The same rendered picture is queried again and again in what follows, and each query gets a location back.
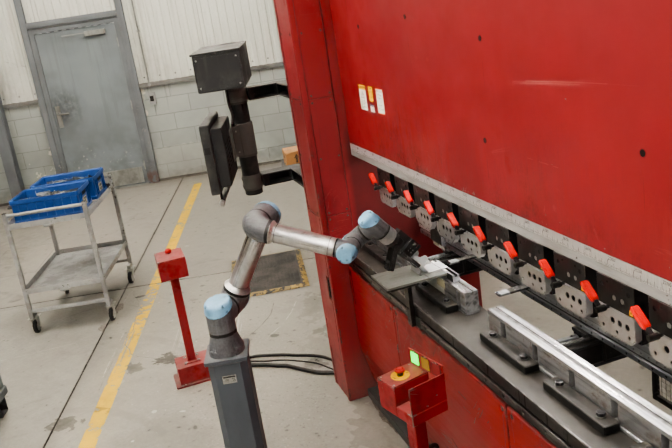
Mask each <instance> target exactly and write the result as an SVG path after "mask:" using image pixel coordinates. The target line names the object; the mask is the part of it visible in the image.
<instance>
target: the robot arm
mask: <svg viewBox="0 0 672 448"><path fill-rule="evenodd" d="M280 219H281V212H280V210H279V208H278V206H277V205H276V204H274V203H272V202H270V201H262V202H260V203H258V204H256V205H255V207H254V208H252V209H251V210H250V211H249V212H248V213H247V214H246V215H245V216H244V218H243V220H242V228H243V231H244V233H245V234H246V237H245V239H244V242H243V245H242V248H241V250H240V253H239V256H238V258H237V261H236V264H235V266H234V269H233V272H232V274H231V277H230V279H228V280H226V281H225V283H224V286H223V288H222V291H221V293H220V294H217V295H214V296H213V297H210V298H209V299H207V300H206V302H205V303H204V314H205V317H206V321H207V326H208V331H209V336H210V339H209V347H208V352H209V356H210V357H211V358H213V359H228V358H231V357H234V356H237V355H239V354H240V353H241V352H243V350H244V349H245V345H244V341H243V340H242V338H241V336H240V334H239V333H238V331H237V326H236V321H235V318H236V317H237V316H238V315H239V313H240V312H241V311H242V310H243V309H244V308H245V307H246V306H247V304H248V302H249V298H250V291H251V289H250V287H249V284H250V281H251V279H252V276H253V273H254V271H255V268H256V266H257V263H258V260H259V258H260V255H261V253H262V250H263V247H264V245H265V244H271V243H277V244H281V245H285V246H289V247H294V248H298V249H302V250H306V251H310V252H315V253H319V254H323V255H327V256H331V257H335V258H337V260H338V261H339V262H341V263H343V264H349V263H351V262H352V261H353V260H354V259H355V258H356V257H357V255H358V253H359V251H360V250H361V248H362V246H363V245H364V244H366V243H367V242H368V241H369V240H371V239H372V238H373V237H375V238H376V239H377V240H379V241H380V242H381V243H382V244H383V245H385V246H387V247H388V252H387V256H386V261H385V266H384V268H385V269H386V270H388V271H394V268H395V264H396V259H397V255H399V256H400V257H402V258H403V259H405V260H406V261H408V262H409V263H410V264H412V265H413V266H414V267H416V268H418V269H420V270H421V271H422V272H428V271H427V270H426V269H425V268H424V267H425V264H426V262H427V259H428V257H427V256H426V255H424V256H422V257H418V255H419V252H418V251H417V250H419V248H420V247H421V245H419V244H418V243H417V242H416V241H415V240H413V239H412V238H410V237H409V236H408V235H407V234H405V233H404V232H403V231H402V230H400V229H398V228H396V229H394V228H392V227H391V226H390V225H389V224H387V223H386V222H385V221H384V220H383V219H381V218H380V217H379V216H378V215H377V214H375V213H374V212H372V211H370V210H367V211H365V212H363V213H362V215H361V216H360V217H359V219H358V224H359V225H358V226H357V227H356V228H354V229H353V230H352V231H351V232H349V233H348V234H346V235H345V236H344V237H343V238H342V239H339V238H335V237H331V236H327V235H322V234H318V233H314V232H310V231H305V230H301V229H297V228H293V227H289V226H284V225H280V224H278V223H279V222H280ZM414 242H415V243H414ZM416 243H417V244H418V246H417V244H416Z"/></svg>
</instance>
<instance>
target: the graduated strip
mask: <svg viewBox="0 0 672 448"><path fill-rule="evenodd" d="M350 148H351V150H353V151H356V152H358V153H360V154H362V155H364V156H367V157H369V158H371V159H373V160H375V161H378V162H380V163H382V164H384V165H386V166H389V167H391V168H393V169H395V170H397V171H400V172H402V173H404V174H406V175H408V176H411V177H413V178H415V179H417V180H419V181H422V182H424V183H426V184H428V185H430V186H433V187H435V188H437V189H439V190H441V191H444V192H446V193H448V194H450V195H452V196H455V197H457V198H459V199H461V200H463V201H466V202H468V203H470V204H472V205H474V206H477V207H479V208H481V209H483V210H485V211H488V212H490V213H492V214H494V215H496V216H499V217H501V218H503V219H505V220H507V221H510V222H512V223H514V224H516V225H518V226H521V227H523V228H525V229H527V230H529V231H532V232H534V233H536V234H538V235H540V236H543V237H545V238H547V239H549V240H551V241H554V242H556V243H558V244H560V245H562V246H565V247H567V248H569V249H571V250H573V251H576V252H578V253H580V254H582V255H584V256H587V257H589V258H591V259H593V260H595V261H598V262H600V263H602V264H604V265H606V266H609V267H611V268H613V269H615V270H617V271H620V272H622V273H624V274H626V275H628V276H631V277H633V278H635V279H637V280H639V281H642V282H644V283H646V284H648V285H650V286H653V287H655V288H657V289H659V290H661V291H664V292H666V293H668V294H670V295H672V283H671V282H669V281H667V280H664V279H662V278H660V277H657V276H655V275H653V274H651V273H648V272H646V271H644V270H641V269H639V268H637V267H634V266H632V265H630V264H627V263H625V262H623V261H621V260H618V259H616V258H614V257H611V256H609V255H607V254H604V253H602V252H600V251H598V250H595V249H593V248H591V247H588V246H586V245H584V244H581V243H579V242H577V241H574V240H572V239H570V238H568V237H565V236H563V235H561V234H558V233H556V232H554V231H551V230H549V229H547V228H544V227H542V226H540V225H538V224H535V223H533V222H531V221H528V220H526V219H524V218H521V217H519V216H517V215H515V214H512V213H510V212H508V211H505V210H503V209H501V208H498V207H496V206H494V205H491V204H489V203H487V202H485V201H482V200H480V199H478V198H475V197H473V196H471V195H468V194H466V193H464V192H462V191H459V190H457V189H455V188H452V187H450V186H448V185H445V184H443V183H441V182H438V181H436V180H434V179H432V178H429V177H427V176H425V175H422V174H420V173H418V172H415V171H413V170H411V169H408V168H406V167H404V166H402V165H399V164H397V163H395V162H392V161H390V160H388V159H385V158H383V157H381V156H379V155H376V154H374V153H372V152H369V151H367V150H365V149H362V148H360V147H358V146H355V145H353V144H351V143H350Z"/></svg>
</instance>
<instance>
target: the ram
mask: <svg viewBox="0 0 672 448"><path fill-rule="evenodd" d="M329 1H330V7H331V14H332V21H333V28H334V35H335V42H336V49H337V56H338V63H339V70H340V77H341V84H342V91H343V98H344V105H345V112H346V119H347V126H348V133H349V140H350V143H351V144H353V145H355V146H358V147H360V148H362V149H365V150H367V151H369V152H372V153H374V154H376V155H379V156H381V157H383V158H385V159H388V160H390V161H392V162H395V163H397V164H399V165H402V166H404V167H406V168H408V169H411V170H413V171H415V172H418V173H420V174H422V175H425V176H427V177H429V178H432V179H434V180H436V181H438V182H441V183H443V184H445V185H448V186H450V187H452V188H455V189H457V190H459V191H462V192H464V193H466V194H468V195H471V196H473V197H475V198H478V199H480V200H482V201H485V202H487V203H489V204H491V205H494V206H496V207H498V208H501V209H503V210H505V211H508V212H510V213H512V214H515V215H517V216H519V217H521V218H524V219H526V220H528V221H531V222H533V223H535V224H538V225H540V226H542V227H544V228H547V229H549V230H551V231H554V232H556V233H558V234H561V235H563V236H565V237H568V238H570V239H572V240H574V241H577V242H579V243H581V244H584V245H586V246H588V247H591V248H593V249H595V250H598V251H600V252H602V253H604V254H607V255H609V256H611V257H614V258H616V259H618V260H621V261H623V262H625V263H627V264H630V265H632V266H634V267H637V268H639V269H641V270H644V271H646V272H648V273H651V274H653V275H655V276H657V277H660V278H662V279H664V280H667V281H669V282H671V283H672V0H329ZM358 84H360V85H364V86H365V92H366V99H367V106H368V111H367V110H364V109H362V108H361V101H360V94H359V87H358ZM368 86H369V87H372V93H373V100H374V102H371V101H370V100H369V92H368ZM375 88H378V89H382V92H383V100H384V107H385V115H382V114H379V113H378V108H377V100H376V93H375ZM370 104H372V105H374V108H375V113H374V112H371V107H370ZM351 154H352V155H353V156H355V157H357V158H359V159H362V160H364V161H366V162H368V163H370V164H372V165H374V166H376V167H378V168H381V169H383V170H385V171H387V172H389V173H391V174H393V175H395V176H397V177H400V178H402V179H404V180H406V181H408V182H410V183H412V184H414V185H416V186H419V187H421V188H423V189H425V190H427V191H429V192H431V193H433V194H436V195H438V196H440V197H442V198H444V199H446V200H448V201H450V202H452V203H455V204H457V205H459V206H461V207H463V208H465V209H467V210H469V211H471V212H474V213H476V214H478V215H480V216H482V217H484V218H486V219H488V220H490V221H493V222H495V223H497V224H499V225H501V226H503V227H505V228H507V229H510V230H512V231H514V232H516V233H518V234H520V235H522V236H524V237H526V238H529V239H531V240H533V241H535V242H537V243H539V244H541V245H543V246H545V247H548V248H550V249H552V250H554V251H556V252H558V253H560V254H562V255H564V256H567V257H569V258H571V259H573V260H575V261H577V262H579V263H581V264H584V265H586V266H588V267H590V268H592V269H594V270H596V271H598V272H600V273H603V274H605V275H607V276H609V277H611V278H613V279H615V280H617V281H619V282H622V283H624V284H626V285H628V286H630V287H632V288H634V289H636V290H638V291H641V292H643V293H645V294H647V295H649V296H651V297H653V298H655V299H658V300H660V301H662V302H664V303H666V304H668V305H670V306H672V295H670V294H668V293H666V292H664V291H661V290H659V289H657V288H655V287H653V286H650V285H648V284H646V283H644V282H642V281H639V280H637V279H635V278H633V277H631V276H628V275H626V274H624V273H622V272H620V271H617V270H615V269H613V268H611V267H609V266H606V265H604V264H602V263H600V262H598V261H595V260H593V259H591V258H589V257H587V256H584V255H582V254H580V253H578V252H576V251H573V250H571V249H569V248H567V247H565V246H562V245H560V244H558V243H556V242H554V241H551V240H549V239H547V238H545V237H543V236H540V235H538V234H536V233H534V232H532V231H529V230H527V229H525V228H523V227H521V226H518V225H516V224H514V223H512V222H510V221H507V220H505V219H503V218H501V217H499V216H496V215H494V214H492V213H490V212H488V211H485V210H483V209H481V208H479V207H477V206H474V205H472V204H470V203H468V202H466V201H463V200H461V199H459V198H457V197H455V196H452V195H450V194H448V193H446V192H444V191H441V190H439V189H437V188H435V187H433V186H430V185H428V184H426V183H424V182H422V181H419V180H417V179H415V178H413V177H411V176H408V175H406V174H404V173H402V172H400V171H397V170H395V169H393V168H391V167H389V166H386V165H384V164H382V163H380V162H378V161H375V160H373V159H371V158H369V157H367V156H364V155H362V154H360V153H358V152H356V151H353V150H351Z"/></svg>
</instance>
